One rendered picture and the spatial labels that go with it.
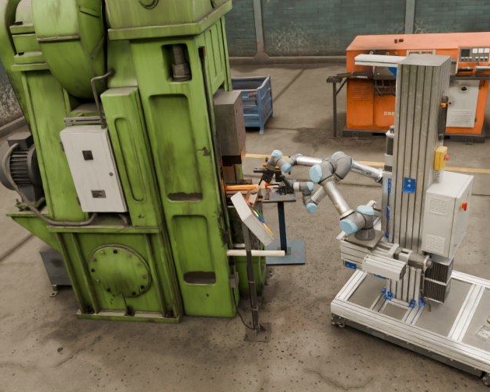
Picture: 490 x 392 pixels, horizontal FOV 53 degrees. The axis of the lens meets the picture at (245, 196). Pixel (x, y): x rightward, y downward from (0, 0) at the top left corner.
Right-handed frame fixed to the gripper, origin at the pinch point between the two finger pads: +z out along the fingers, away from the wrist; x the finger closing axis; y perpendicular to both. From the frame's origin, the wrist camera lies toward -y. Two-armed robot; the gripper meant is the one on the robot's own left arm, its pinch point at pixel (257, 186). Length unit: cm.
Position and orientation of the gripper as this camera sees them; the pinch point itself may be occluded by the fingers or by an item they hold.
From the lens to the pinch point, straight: 392.8
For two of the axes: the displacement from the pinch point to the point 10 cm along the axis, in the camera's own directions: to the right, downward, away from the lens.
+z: -3.9, 7.6, 5.2
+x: 1.7, -4.9, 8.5
